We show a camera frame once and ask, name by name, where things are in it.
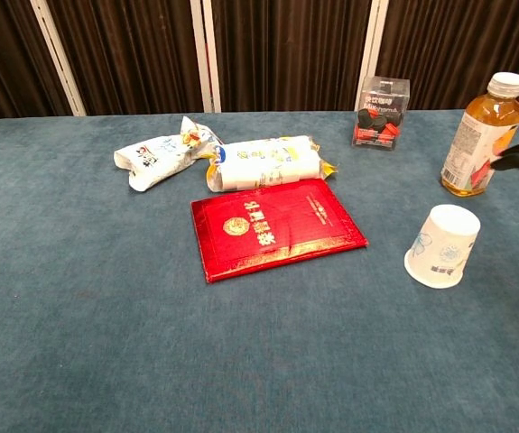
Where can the white partition frame post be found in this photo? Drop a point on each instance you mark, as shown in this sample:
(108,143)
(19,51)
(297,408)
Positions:
(371,45)
(58,56)
(206,54)

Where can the clear box of capsules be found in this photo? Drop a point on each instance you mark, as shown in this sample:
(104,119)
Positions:
(380,115)

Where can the orange tea bottle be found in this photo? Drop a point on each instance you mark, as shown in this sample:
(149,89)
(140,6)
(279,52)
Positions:
(478,135)

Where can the white and yellow bread package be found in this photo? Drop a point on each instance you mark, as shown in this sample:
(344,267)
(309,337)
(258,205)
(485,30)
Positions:
(263,164)

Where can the white snack bag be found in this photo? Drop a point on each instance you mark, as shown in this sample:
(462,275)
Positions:
(160,155)

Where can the blue table cloth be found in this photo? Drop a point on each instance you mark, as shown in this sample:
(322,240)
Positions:
(105,293)

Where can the red certificate book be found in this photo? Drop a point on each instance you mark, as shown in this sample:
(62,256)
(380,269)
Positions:
(277,230)

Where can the white paper cup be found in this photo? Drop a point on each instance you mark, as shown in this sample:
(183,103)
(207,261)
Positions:
(444,248)

